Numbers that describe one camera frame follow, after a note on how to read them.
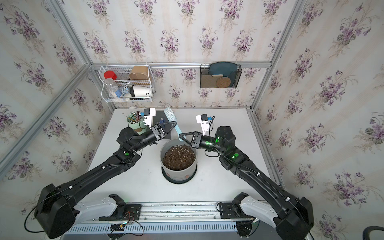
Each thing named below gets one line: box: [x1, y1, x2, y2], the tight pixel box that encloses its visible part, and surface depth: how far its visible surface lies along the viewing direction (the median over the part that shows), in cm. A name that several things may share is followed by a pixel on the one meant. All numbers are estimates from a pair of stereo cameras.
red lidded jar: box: [103, 70, 118, 80], surface depth 94 cm
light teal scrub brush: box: [164, 107, 185, 142], surface depth 64 cm
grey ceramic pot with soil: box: [160, 138, 198, 181], surface depth 83 cm
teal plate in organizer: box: [208, 61, 238, 88], surface depth 95 cm
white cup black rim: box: [129, 85, 152, 98], surface depth 95 cm
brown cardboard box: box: [129, 65, 149, 80], surface depth 92 cm
